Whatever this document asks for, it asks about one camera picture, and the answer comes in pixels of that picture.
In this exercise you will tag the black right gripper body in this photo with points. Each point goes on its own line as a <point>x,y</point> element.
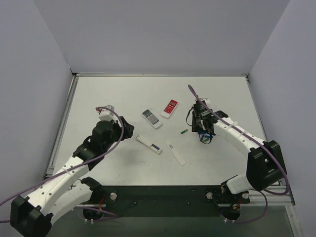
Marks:
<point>200,127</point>

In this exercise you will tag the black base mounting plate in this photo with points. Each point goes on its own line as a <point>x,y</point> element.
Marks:
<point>167,201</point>

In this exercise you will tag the blue battery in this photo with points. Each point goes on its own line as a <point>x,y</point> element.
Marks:
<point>203,135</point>

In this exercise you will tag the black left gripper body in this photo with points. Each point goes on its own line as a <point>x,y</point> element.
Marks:
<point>126,128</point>

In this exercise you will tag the aluminium table frame rail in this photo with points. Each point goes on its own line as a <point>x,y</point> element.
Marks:
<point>133,164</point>

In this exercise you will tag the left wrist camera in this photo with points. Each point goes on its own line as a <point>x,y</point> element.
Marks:
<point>106,115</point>

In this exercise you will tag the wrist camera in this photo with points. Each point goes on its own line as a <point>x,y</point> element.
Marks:
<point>201,101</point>
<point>106,115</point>

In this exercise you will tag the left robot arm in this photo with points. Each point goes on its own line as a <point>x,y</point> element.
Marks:
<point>34,215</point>

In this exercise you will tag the grey white remote control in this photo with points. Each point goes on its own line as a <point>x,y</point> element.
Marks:
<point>152,119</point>

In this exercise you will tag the white battery cover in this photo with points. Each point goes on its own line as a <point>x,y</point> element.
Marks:
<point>175,153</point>

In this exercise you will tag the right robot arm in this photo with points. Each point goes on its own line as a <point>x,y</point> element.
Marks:
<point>265,163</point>

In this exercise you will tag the red white remote control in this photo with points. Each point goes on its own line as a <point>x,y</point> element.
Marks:
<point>169,109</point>

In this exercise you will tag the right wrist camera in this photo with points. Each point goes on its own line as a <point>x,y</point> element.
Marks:
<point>201,101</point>

